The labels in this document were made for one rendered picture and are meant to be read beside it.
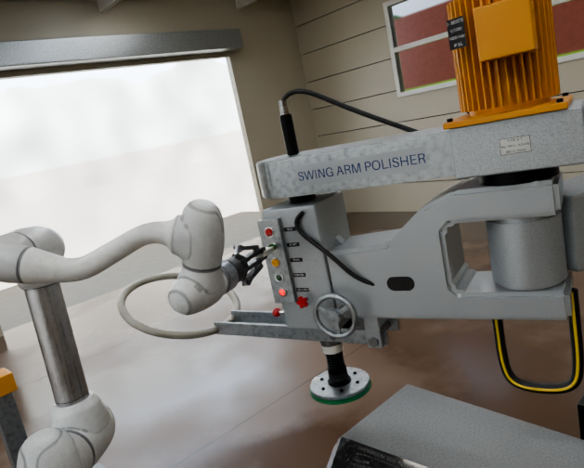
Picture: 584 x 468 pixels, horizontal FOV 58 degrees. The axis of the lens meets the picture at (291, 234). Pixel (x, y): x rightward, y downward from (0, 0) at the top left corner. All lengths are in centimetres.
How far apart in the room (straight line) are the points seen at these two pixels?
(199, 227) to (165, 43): 717
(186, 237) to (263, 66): 848
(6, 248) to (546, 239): 140
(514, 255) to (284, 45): 890
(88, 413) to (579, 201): 152
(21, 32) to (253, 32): 373
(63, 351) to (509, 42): 147
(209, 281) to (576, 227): 96
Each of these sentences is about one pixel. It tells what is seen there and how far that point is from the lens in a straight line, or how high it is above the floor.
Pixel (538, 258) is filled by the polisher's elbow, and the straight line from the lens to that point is 150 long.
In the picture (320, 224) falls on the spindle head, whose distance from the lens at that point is 164.
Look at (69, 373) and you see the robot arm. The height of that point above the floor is 124.
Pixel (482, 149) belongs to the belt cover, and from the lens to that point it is 141.
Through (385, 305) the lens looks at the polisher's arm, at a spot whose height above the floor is 125.
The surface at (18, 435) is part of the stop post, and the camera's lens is 265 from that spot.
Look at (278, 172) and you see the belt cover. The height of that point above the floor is 170.
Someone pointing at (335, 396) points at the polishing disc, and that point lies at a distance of 188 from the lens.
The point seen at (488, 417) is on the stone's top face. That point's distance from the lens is 179.
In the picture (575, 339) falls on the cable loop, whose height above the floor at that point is 112.
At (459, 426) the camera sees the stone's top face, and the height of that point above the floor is 87.
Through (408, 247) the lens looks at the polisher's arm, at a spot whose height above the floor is 143.
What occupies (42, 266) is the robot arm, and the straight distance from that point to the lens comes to 153.
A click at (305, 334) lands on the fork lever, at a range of 185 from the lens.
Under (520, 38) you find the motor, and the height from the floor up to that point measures 191.
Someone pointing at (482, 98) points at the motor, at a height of 180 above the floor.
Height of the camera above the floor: 184
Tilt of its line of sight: 12 degrees down
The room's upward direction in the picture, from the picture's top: 12 degrees counter-clockwise
